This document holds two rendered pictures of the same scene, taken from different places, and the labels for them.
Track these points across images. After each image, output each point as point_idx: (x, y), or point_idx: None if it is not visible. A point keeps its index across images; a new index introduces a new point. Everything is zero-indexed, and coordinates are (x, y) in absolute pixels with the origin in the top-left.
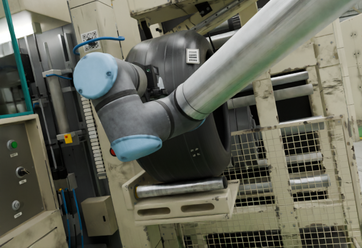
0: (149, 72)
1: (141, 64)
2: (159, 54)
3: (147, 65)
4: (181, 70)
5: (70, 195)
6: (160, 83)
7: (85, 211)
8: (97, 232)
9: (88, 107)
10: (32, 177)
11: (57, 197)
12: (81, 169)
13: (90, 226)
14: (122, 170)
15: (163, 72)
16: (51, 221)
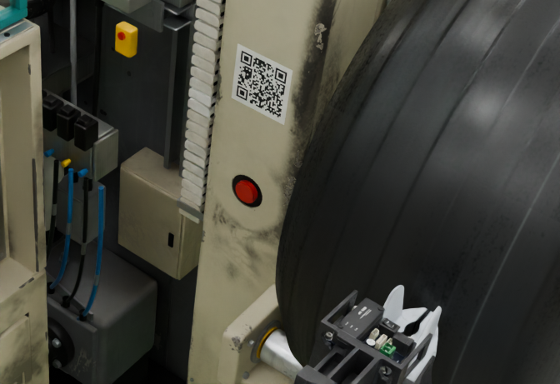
0: (386, 383)
1: (367, 373)
2: (494, 151)
3: (388, 364)
4: (530, 281)
5: (100, 104)
6: (427, 335)
7: (126, 192)
8: (142, 251)
9: (212, 25)
10: None
11: (55, 178)
12: (149, 65)
13: (129, 228)
14: (250, 246)
15: (467, 246)
16: (17, 306)
